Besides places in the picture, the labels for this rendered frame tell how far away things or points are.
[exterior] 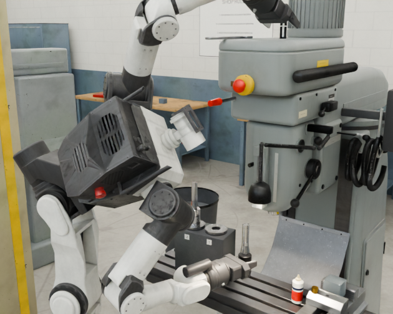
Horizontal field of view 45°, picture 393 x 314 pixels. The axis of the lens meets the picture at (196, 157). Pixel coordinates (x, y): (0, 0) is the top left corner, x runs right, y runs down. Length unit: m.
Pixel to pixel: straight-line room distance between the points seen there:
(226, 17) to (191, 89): 1.21
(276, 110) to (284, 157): 0.17
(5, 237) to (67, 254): 1.42
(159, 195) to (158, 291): 0.31
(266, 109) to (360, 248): 0.85
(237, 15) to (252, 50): 5.28
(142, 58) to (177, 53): 5.88
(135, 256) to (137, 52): 0.59
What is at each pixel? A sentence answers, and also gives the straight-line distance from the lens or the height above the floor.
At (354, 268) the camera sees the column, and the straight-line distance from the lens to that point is 2.14.
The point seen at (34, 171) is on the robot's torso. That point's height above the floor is 1.48.
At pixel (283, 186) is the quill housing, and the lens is 1.58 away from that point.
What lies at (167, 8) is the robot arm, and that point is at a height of 1.97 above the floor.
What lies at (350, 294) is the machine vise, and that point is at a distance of 1.75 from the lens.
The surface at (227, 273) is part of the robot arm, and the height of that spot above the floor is 1.14.
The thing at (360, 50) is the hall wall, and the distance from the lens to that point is 5.94.
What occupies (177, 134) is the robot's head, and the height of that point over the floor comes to 1.61.
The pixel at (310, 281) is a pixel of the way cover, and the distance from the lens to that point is 2.06.
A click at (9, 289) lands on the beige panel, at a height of 0.39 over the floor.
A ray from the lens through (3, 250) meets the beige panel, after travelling 3.07.
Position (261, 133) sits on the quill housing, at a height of 1.59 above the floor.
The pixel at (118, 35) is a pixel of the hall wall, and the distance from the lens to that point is 8.15.
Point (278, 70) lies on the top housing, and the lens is 1.38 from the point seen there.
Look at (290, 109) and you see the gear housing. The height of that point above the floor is 1.68.
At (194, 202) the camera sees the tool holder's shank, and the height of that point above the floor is 1.25.
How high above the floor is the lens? 1.92
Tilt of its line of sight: 15 degrees down
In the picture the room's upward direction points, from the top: straight up
